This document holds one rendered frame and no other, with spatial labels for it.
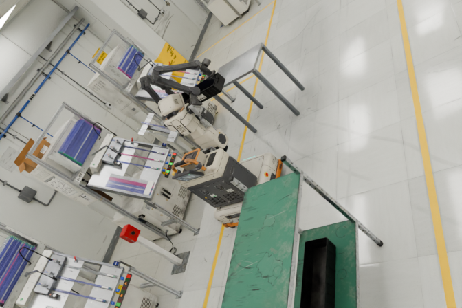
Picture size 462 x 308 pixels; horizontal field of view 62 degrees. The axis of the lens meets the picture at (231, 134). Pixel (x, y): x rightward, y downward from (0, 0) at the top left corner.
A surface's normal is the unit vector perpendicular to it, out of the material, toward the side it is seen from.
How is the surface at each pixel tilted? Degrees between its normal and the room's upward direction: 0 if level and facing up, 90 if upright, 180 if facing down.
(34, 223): 90
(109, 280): 47
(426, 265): 0
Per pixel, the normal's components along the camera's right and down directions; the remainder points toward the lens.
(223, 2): -0.19, 0.74
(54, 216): 0.71, -0.35
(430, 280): -0.68, -0.58
